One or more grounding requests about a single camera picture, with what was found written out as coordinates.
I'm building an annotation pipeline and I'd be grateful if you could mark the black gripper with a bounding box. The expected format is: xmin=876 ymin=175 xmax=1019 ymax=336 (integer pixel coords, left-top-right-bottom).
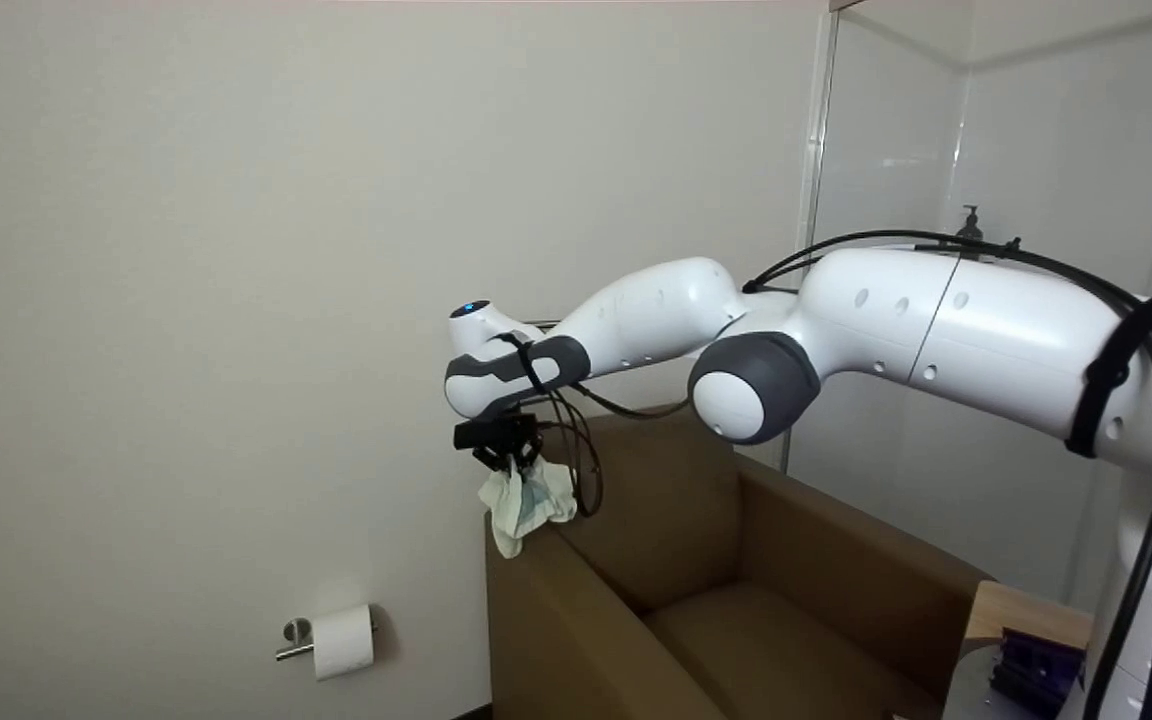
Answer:
xmin=469 ymin=409 xmax=549 ymax=472

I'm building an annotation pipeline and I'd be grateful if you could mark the white and blue towel cloth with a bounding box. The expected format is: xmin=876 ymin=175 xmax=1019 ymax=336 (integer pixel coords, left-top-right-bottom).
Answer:
xmin=477 ymin=455 xmax=585 ymax=563

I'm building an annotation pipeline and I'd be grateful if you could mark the brown sofa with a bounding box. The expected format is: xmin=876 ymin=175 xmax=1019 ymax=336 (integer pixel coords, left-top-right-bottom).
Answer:
xmin=482 ymin=412 xmax=992 ymax=720

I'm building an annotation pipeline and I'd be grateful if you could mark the white toilet paper roll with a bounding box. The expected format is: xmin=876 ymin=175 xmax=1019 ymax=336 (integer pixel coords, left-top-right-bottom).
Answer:
xmin=310 ymin=599 xmax=379 ymax=682

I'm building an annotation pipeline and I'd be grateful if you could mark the chrome toilet paper holder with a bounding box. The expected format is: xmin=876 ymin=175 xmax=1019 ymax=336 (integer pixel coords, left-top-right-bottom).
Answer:
xmin=272 ymin=613 xmax=320 ymax=668

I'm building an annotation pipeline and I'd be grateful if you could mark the soap pump bottle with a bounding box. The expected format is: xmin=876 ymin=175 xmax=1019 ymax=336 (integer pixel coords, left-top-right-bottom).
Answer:
xmin=952 ymin=201 xmax=987 ymax=248

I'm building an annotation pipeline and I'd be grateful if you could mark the light wooden side table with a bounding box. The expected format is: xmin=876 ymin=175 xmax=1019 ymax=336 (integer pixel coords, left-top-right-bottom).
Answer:
xmin=960 ymin=576 xmax=1098 ymax=656

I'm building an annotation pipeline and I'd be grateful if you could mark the purple object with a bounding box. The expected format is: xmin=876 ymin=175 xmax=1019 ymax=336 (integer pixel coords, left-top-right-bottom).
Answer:
xmin=987 ymin=626 xmax=1090 ymax=720

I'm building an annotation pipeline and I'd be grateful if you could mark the black strap on arm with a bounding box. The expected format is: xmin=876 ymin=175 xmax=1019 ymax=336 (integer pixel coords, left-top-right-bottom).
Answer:
xmin=1066 ymin=291 xmax=1152 ymax=465

